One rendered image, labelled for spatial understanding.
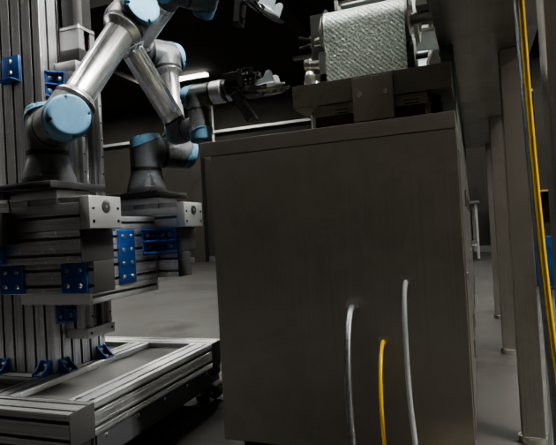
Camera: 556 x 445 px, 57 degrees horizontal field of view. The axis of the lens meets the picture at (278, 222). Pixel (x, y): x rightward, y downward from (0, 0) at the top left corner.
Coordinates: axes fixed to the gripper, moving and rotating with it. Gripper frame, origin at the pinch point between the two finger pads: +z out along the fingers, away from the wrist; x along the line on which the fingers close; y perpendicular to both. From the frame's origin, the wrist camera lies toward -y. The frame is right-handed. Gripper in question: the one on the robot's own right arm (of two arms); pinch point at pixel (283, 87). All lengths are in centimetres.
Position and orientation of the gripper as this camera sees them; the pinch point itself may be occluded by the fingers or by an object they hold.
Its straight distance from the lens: 162.5
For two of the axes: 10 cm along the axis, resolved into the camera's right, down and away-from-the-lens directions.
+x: 3.6, -0.1, 9.3
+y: -0.6, -10.0, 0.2
